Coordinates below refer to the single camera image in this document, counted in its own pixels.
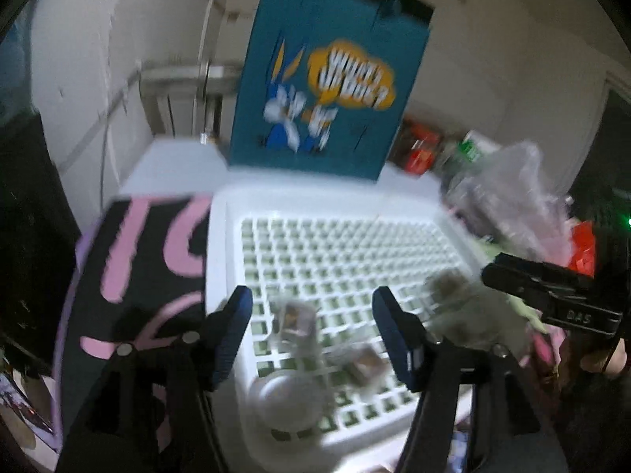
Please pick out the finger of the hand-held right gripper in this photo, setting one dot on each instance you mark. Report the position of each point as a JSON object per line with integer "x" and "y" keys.
{"x": 517, "y": 276}

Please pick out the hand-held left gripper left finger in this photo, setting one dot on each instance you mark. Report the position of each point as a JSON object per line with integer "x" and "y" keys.
{"x": 231, "y": 340}

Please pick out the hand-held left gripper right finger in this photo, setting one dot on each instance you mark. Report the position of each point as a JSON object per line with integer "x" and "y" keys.
{"x": 399, "y": 340}

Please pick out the round clear container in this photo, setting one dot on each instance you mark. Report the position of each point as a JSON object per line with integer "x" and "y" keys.
{"x": 288, "y": 399}

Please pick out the white plastic grid tray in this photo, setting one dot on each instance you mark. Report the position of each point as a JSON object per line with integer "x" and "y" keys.
{"x": 345, "y": 256}

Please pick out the person's right hand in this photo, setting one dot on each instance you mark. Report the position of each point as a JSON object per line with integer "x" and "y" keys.
{"x": 606, "y": 359}

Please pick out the red plastic bag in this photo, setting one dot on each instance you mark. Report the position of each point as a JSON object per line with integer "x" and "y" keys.
{"x": 581, "y": 251}

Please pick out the clear plastic bag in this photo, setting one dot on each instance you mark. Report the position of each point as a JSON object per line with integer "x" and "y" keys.
{"x": 512, "y": 197}

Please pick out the green-capped bottle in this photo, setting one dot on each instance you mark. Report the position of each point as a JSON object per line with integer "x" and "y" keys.
{"x": 468, "y": 150}

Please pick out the red jar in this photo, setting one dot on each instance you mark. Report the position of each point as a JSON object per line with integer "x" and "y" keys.
{"x": 421, "y": 152}

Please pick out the teal cartoon tote bag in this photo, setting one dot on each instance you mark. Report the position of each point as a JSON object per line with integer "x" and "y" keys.
{"x": 345, "y": 148}

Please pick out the black furniture panel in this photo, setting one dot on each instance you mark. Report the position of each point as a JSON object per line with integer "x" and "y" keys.
{"x": 29, "y": 231}

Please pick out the metal railing pipe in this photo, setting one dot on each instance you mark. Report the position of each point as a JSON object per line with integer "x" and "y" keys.
{"x": 172, "y": 74}

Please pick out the dark window with white frame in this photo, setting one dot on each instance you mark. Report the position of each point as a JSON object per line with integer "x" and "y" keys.
{"x": 611, "y": 157}

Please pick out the black wall television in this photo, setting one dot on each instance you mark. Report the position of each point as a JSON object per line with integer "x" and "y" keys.
{"x": 419, "y": 10}

